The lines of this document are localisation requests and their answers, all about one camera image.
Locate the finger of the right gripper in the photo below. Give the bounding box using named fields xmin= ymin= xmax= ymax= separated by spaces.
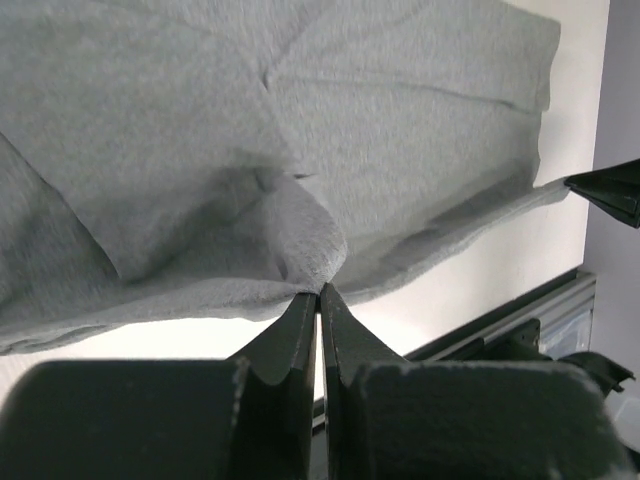
xmin=564 ymin=159 xmax=640 ymax=229

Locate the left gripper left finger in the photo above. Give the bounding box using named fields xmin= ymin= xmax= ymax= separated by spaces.
xmin=1 ymin=294 xmax=317 ymax=479

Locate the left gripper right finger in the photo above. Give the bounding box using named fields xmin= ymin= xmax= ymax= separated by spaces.
xmin=319 ymin=285 xmax=635 ymax=479

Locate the grey t shirt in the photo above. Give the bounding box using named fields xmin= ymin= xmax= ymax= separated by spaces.
xmin=1 ymin=1 xmax=566 ymax=355

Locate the aluminium rail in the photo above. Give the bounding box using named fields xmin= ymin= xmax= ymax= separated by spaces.
xmin=405 ymin=270 xmax=596 ymax=361

